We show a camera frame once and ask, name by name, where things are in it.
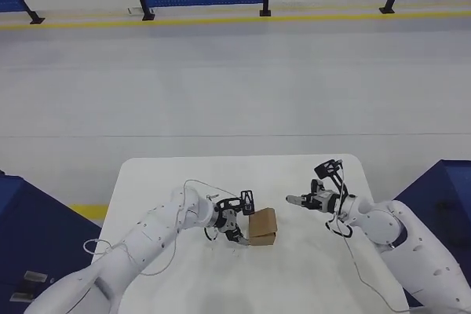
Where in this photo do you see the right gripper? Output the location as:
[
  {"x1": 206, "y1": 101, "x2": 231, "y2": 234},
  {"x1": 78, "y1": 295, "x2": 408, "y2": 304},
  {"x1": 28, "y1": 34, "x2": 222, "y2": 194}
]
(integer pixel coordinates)
[{"x1": 285, "y1": 178, "x2": 341, "y2": 214}]

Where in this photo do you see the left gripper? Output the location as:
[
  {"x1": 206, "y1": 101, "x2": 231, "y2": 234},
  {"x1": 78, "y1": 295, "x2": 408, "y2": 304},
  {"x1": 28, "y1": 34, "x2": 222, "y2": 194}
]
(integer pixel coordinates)
[{"x1": 210, "y1": 200, "x2": 251, "y2": 247}]

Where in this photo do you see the small brown carton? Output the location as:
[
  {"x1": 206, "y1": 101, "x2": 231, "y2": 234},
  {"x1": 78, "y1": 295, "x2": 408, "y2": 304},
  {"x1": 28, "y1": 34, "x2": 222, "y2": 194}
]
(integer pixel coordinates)
[{"x1": 247, "y1": 207, "x2": 279, "y2": 247}]

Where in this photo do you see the blue barrier with black feet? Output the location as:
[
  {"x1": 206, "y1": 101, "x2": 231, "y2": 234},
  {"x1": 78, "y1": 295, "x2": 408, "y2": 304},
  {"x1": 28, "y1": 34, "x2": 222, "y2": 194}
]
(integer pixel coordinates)
[
  {"x1": 0, "y1": 0, "x2": 46, "y2": 26},
  {"x1": 138, "y1": 0, "x2": 272, "y2": 22}
]

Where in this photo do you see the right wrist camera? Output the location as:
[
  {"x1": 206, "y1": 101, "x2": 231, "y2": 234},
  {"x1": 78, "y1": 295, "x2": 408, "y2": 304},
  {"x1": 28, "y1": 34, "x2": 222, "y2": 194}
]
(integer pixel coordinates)
[{"x1": 313, "y1": 158, "x2": 350, "y2": 198}]

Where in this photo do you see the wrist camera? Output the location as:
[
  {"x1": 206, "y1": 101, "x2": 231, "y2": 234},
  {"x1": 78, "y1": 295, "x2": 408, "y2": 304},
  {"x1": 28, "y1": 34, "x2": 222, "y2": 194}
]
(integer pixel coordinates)
[
  {"x1": 215, "y1": 189, "x2": 257, "y2": 217},
  {"x1": 313, "y1": 158, "x2": 350, "y2": 198}
]

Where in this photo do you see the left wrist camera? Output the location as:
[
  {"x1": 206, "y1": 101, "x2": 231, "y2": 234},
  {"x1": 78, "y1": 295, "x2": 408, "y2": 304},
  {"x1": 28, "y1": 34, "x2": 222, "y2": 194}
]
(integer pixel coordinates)
[{"x1": 215, "y1": 189, "x2": 257, "y2": 217}]

